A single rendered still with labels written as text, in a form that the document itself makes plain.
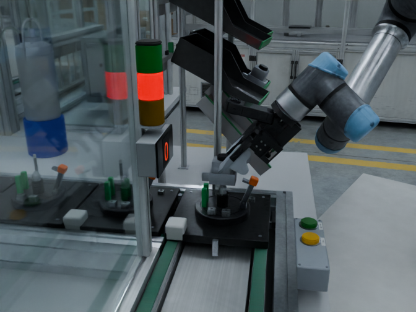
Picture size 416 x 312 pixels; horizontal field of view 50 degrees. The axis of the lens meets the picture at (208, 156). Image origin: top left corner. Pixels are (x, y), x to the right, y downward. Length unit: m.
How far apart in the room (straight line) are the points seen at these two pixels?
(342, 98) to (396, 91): 4.25
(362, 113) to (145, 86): 0.44
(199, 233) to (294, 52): 4.18
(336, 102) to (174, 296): 0.52
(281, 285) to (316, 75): 0.44
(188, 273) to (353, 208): 0.64
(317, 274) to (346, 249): 0.27
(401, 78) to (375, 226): 3.90
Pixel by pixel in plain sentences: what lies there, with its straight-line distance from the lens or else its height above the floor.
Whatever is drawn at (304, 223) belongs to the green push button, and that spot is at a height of 0.97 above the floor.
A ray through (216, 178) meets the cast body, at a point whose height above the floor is 1.07.
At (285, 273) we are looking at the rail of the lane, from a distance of 0.96.
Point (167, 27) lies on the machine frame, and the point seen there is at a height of 1.26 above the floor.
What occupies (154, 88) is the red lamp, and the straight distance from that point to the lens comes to 0.83.
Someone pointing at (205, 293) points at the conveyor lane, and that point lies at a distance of 0.96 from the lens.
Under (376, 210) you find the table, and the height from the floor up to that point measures 0.86.
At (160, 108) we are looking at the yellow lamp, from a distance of 0.84.
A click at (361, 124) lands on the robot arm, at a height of 1.25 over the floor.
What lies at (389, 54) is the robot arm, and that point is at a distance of 1.21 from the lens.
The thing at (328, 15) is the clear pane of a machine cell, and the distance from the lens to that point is 5.06.
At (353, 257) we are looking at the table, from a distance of 1.22.
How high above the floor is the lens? 1.52
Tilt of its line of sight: 22 degrees down
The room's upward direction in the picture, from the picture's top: straight up
